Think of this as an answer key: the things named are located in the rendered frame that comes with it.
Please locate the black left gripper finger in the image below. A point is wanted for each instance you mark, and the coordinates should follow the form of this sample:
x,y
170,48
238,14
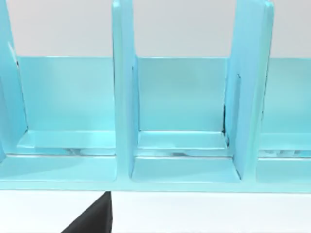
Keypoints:
x,y
97,216

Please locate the light blue rack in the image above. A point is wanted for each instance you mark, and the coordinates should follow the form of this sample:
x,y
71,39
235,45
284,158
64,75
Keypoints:
x,y
73,97

